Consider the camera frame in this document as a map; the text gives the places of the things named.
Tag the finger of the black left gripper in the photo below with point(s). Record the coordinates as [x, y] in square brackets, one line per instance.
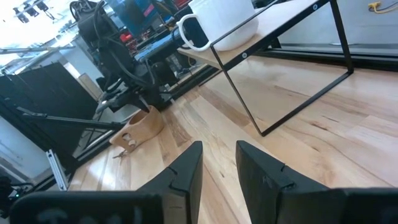
[112, 101]
[146, 102]

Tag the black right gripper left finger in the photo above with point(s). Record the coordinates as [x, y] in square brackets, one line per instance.
[183, 186]

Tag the computer monitor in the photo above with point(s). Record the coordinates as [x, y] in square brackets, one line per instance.
[136, 15]

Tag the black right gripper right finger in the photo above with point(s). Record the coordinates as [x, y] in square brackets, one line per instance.
[261, 186]

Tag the wooden shelf with black frame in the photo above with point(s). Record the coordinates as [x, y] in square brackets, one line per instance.
[273, 21]

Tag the black partition panel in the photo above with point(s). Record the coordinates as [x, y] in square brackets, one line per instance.
[46, 93]

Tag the silver aluminium profile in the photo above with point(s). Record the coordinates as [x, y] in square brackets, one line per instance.
[57, 171]

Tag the large white mug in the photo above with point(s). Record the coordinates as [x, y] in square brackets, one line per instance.
[230, 25]

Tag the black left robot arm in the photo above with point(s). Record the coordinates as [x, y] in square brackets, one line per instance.
[115, 53]

